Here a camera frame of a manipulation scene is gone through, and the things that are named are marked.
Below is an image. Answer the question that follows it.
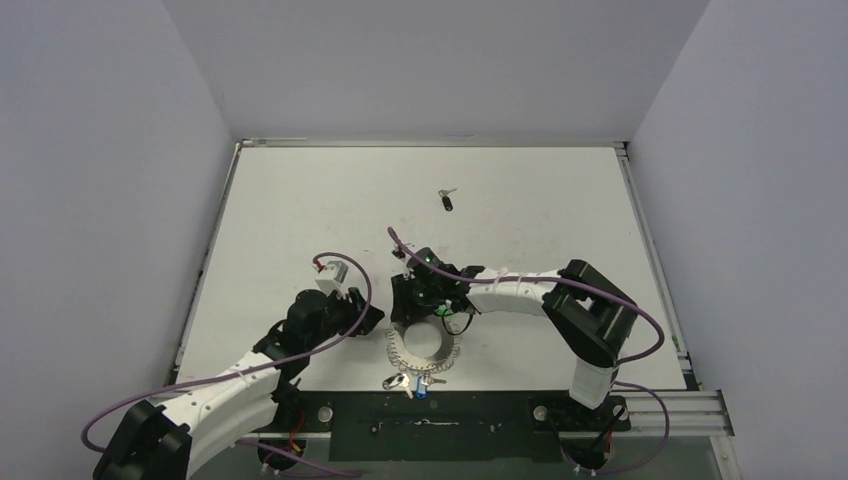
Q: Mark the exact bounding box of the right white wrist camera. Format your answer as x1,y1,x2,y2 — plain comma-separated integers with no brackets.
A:
391,243,414,261

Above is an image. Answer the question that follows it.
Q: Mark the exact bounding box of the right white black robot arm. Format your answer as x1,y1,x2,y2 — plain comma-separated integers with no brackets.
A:
391,248,637,409

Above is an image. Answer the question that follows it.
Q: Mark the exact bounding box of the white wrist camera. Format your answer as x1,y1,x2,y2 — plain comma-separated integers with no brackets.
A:
391,243,414,261
315,260,349,295

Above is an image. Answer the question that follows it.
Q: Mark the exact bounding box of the key with black tag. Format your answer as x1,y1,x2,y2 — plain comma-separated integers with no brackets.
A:
382,372,414,399
438,188,456,212

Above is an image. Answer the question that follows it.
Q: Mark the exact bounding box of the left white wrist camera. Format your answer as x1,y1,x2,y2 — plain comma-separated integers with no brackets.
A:
315,260,349,295

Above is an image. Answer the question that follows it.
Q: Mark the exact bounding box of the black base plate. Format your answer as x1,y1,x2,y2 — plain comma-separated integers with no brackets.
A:
258,390,631,463

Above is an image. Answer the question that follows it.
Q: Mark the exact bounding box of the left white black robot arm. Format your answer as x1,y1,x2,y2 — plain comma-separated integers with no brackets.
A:
93,287,385,479

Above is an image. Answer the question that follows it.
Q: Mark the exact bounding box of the metal keyring chain loop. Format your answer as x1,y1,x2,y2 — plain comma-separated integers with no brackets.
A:
384,319,462,375

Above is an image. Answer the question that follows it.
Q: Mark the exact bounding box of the key with blue tag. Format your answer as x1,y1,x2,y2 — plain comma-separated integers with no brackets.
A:
413,374,446,400

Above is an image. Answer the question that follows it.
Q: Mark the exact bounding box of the aluminium frame rail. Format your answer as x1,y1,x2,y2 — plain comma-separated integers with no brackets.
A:
137,390,735,440

